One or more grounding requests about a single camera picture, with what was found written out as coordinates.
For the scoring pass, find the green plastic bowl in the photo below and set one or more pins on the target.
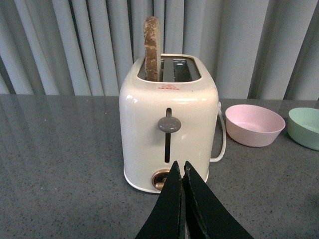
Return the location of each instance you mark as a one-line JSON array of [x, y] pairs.
[[303, 127]]

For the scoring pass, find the cream white toaster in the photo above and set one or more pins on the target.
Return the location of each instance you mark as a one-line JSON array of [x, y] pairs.
[[173, 120]]

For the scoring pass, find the brown toast slice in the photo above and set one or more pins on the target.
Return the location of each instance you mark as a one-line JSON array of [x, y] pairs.
[[152, 44]]

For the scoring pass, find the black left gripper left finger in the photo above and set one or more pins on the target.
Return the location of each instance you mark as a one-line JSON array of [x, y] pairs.
[[165, 220]]

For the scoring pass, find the pink plastic bowl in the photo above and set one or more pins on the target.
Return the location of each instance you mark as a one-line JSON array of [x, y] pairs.
[[253, 126]]

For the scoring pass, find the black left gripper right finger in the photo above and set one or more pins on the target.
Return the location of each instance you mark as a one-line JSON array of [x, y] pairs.
[[206, 217]]

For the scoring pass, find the grey vertical blinds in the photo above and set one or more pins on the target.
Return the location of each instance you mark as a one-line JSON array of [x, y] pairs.
[[254, 49]]

